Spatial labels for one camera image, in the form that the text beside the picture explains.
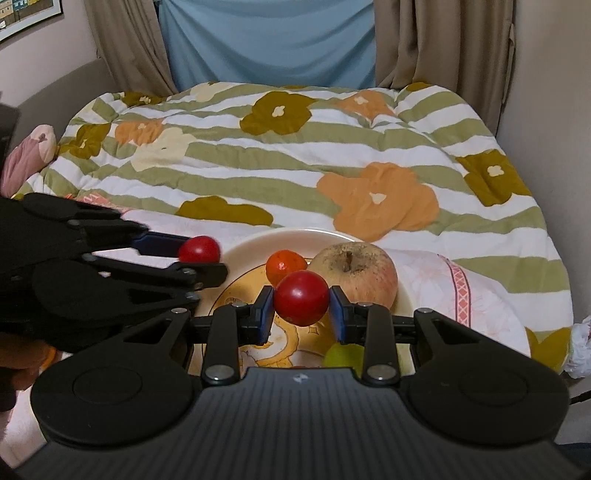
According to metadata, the red cherry tomato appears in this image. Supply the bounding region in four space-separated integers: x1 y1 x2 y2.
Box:
273 270 329 327
177 236 221 264

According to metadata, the green apple back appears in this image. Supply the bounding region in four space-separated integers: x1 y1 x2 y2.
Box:
322 343 365 377

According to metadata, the large red-yellow apple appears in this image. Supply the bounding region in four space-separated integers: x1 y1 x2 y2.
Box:
308 242 399 309

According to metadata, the orange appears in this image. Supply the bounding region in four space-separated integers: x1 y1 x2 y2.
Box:
0 335 60 390

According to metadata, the small mandarin front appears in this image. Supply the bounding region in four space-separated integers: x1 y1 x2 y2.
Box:
266 250 308 287

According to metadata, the cream duck-print oval plate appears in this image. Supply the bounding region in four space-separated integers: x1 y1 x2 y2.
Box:
198 229 414 370

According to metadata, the pink floral bed sheet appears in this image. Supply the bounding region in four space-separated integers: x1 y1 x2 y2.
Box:
1 210 530 467

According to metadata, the green striped floral quilt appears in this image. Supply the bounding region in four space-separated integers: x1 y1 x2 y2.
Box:
14 82 574 370

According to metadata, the pink plush toy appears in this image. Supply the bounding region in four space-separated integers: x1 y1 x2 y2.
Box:
1 124 57 198

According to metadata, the grey bed headboard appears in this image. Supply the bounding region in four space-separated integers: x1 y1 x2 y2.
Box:
9 59 118 150

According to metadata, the beige curtain left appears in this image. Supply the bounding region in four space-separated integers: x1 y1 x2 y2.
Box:
84 0 177 96

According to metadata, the beige curtain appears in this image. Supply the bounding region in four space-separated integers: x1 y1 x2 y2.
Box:
84 0 177 96
374 0 515 133

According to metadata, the crumpled white tissue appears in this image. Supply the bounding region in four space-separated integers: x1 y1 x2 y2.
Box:
564 316 591 379

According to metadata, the blue cloth curtain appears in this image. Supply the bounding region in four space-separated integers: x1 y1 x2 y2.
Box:
158 1 377 90

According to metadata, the beige curtain right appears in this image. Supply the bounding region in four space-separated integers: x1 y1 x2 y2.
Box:
374 0 515 133

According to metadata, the framed wall picture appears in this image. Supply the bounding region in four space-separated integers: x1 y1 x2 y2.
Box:
0 0 63 42

